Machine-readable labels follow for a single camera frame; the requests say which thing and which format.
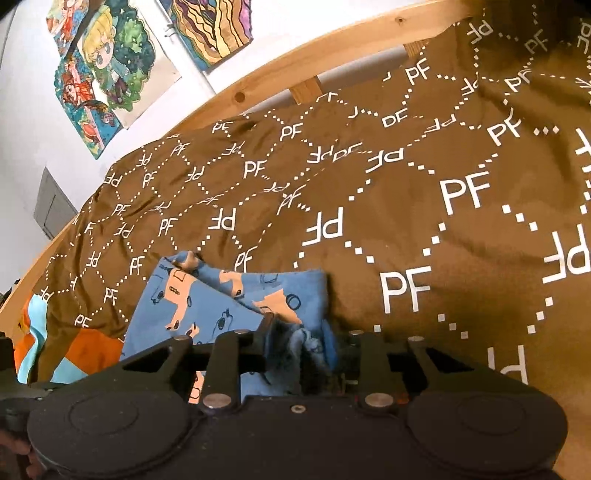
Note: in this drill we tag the wooden bed frame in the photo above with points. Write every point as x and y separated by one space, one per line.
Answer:
258 90

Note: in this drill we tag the grey wall panel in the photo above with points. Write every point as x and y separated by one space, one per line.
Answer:
53 205

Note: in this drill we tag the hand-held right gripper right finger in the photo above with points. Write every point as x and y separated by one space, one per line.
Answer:
375 364

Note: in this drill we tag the brown printed blanket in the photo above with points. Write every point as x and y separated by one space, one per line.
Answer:
369 194

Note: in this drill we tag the orange and light blue cloth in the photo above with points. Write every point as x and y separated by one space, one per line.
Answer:
87 350

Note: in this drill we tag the blue printed pants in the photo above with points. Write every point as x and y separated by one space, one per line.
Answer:
221 295

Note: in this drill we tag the red hair wall poster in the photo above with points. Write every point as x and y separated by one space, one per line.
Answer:
83 110

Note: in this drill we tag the blonde figure wall poster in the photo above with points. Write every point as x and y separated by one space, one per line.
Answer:
124 60

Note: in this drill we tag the orange hair wall poster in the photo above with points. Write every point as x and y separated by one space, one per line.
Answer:
67 23

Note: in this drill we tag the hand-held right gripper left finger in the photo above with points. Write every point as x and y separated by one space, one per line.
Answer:
226 364

